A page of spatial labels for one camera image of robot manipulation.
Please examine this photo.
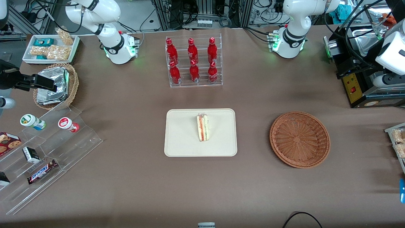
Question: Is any steel pan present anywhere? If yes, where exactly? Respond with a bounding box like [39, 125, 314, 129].
[351, 28, 391, 56]

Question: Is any clear snack tray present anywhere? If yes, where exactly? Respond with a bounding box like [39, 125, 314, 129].
[384, 123, 405, 175]

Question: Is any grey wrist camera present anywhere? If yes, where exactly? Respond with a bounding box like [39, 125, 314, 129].
[373, 73, 405, 89]
[0, 97, 16, 110]

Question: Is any clear acrylic stepped shelf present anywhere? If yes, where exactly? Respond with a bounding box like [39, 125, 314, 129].
[0, 106, 103, 216]

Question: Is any green lid yogurt cup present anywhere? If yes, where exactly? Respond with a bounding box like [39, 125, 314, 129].
[20, 114, 47, 131]

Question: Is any beige plastic tray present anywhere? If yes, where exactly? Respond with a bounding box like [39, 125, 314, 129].
[164, 109, 238, 157]

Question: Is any clear bag of peanuts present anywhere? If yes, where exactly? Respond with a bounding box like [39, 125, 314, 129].
[30, 45, 48, 58]
[47, 45, 71, 61]
[56, 27, 74, 46]

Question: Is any tan oval wicker basket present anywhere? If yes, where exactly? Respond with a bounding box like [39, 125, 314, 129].
[33, 63, 79, 111]

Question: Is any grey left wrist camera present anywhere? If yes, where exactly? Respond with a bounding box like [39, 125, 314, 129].
[373, 73, 405, 89]

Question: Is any small black white box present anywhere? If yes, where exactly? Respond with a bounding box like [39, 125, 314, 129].
[22, 146, 41, 164]

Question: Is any brown snickers bar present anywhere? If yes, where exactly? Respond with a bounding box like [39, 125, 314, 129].
[27, 159, 59, 185]

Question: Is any round brown wicker basket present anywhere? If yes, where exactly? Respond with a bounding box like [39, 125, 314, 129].
[270, 111, 331, 168]

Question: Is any red cola bottle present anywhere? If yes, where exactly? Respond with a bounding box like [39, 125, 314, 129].
[187, 38, 199, 65]
[166, 38, 178, 66]
[189, 60, 201, 83]
[207, 37, 218, 65]
[208, 61, 219, 83]
[169, 61, 181, 85]

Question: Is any white rectangular snack tray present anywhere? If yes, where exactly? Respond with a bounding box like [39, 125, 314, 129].
[22, 34, 80, 64]

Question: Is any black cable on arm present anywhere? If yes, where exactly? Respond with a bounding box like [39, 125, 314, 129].
[38, 0, 84, 34]

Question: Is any clear acrylic bottle rack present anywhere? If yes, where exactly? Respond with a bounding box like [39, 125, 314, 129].
[165, 33, 223, 88]

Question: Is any triangle sandwich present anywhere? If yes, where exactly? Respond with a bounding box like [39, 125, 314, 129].
[196, 113, 209, 142]

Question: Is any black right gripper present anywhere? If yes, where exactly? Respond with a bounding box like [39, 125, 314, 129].
[0, 60, 58, 92]

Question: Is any red cookie box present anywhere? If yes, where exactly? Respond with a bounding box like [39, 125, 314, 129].
[0, 131, 22, 157]

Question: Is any silver foil wrapped packet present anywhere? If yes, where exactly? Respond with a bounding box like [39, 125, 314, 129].
[37, 67, 70, 105]

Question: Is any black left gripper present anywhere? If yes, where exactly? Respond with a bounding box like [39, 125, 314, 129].
[336, 57, 381, 80]

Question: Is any red lid yogurt cup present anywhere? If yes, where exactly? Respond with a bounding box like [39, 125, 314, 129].
[58, 117, 80, 133]

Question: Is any black cable loop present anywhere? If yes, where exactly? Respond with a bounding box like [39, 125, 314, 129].
[282, 212, 323, 228]

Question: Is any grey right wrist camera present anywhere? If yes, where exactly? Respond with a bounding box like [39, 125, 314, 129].
[0, 97, 16, 110]

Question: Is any black machine with yellow panel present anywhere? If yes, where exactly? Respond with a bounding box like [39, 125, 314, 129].
[323, 24, 405, 109]

